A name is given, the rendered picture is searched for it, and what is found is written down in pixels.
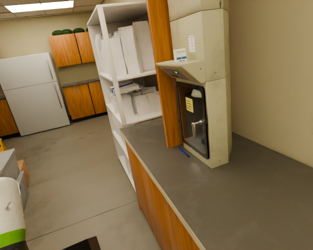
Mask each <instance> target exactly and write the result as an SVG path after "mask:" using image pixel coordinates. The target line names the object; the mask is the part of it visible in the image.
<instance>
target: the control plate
mask: <svg viewBox="0 0 313 250"><path fill-rule="evenodd" d="M163 70H164V71H166V72H167V73H168V74H169V75H172V77H174V76H173V75H176V76H179V77H176V76H175V77H174V78H180V79H185V80H189V79H187V78H186V77H185V76H184V75H183V74H181V73H180V72H179V71H178V70H173V69H164V68H163ZM176 72H177V73H176ZM180 76H181V77H180Z"/></svg>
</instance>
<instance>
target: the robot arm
mask: <svg viewBox="0 0 313 250"><path fill-rule="evenodd" d="M0 250H29V248H28V246H27V243H26V226H25V219H24V213H23V207H22V201H21V195H20V190H19V185H18V182H17V181H16V180H15V179H12V178H8V177H0Z"/></svg>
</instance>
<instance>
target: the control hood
mask: <svg viewBox="0 0 313 250"><path fill-rule="evenodd" d="M156 65H157V66H158V67H159V68H160V69H162V70H163V68H164V69H173V70H178V71H179V72H180V73H181V74H183V75H184V76H185V77H186V78H187V79H189V81H193V82H198V83H204V82H206V79H205V65H204V61H201V60H187V61H186V62H178V63H176V62H174V60H171V61H165V62H158V63H156ZM163 71H164V70H163ZM164 72H165V73H167V72H166V71H164ZM167 74H168V73H167ZM168 75H169V74H168ZM169 76H170V77H172V76H171V75H169ZM172 78H173V77H172Z"/></svg>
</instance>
